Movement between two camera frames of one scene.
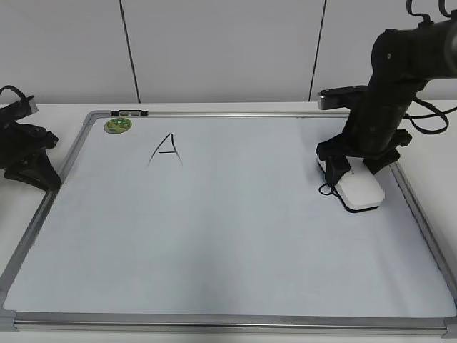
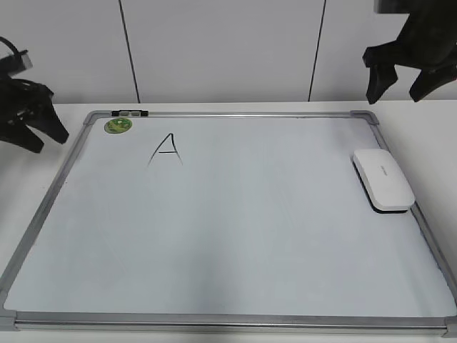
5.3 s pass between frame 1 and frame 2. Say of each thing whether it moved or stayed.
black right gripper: moved
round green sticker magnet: stayed
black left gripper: moved
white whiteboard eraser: moved
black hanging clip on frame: stayed
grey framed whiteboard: stayed
